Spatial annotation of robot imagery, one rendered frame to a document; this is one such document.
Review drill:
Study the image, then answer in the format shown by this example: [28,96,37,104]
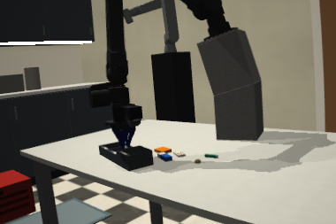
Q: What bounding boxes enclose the orange flat rectangular block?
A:
[154,147,172,153]

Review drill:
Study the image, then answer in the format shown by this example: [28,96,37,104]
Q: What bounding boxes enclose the cream domino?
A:
[173,151,186,157]

